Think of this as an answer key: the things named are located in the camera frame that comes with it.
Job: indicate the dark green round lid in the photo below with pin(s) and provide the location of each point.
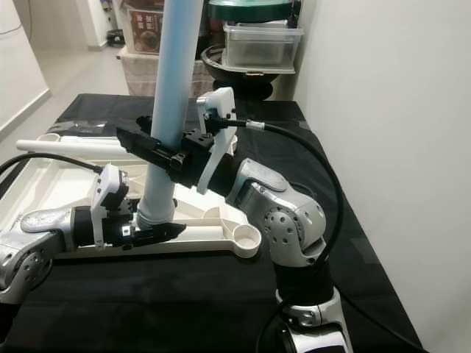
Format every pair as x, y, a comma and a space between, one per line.
250, 11

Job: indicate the black wok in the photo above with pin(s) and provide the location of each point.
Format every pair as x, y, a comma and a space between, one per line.
250, 84

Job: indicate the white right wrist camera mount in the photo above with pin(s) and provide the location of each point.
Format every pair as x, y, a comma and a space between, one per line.
221, 103

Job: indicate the clear plastic storage box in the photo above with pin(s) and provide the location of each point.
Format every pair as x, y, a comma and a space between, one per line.
265, 48

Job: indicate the clear plastic bag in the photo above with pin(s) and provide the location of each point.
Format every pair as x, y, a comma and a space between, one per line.
81, 127

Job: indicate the white plastic children table top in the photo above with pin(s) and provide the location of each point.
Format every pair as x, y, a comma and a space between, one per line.
44, 202

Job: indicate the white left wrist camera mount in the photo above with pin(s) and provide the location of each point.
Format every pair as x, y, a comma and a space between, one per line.
110, 184

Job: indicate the black tablecloth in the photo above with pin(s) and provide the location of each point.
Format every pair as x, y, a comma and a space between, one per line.
176, 309

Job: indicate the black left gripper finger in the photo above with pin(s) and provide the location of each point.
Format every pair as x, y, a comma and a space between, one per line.
154, 234

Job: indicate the white plastic table leg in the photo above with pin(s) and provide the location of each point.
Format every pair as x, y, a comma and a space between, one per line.
66, 146
176, 88

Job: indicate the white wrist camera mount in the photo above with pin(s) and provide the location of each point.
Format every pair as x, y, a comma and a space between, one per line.
221, 103
110, 184

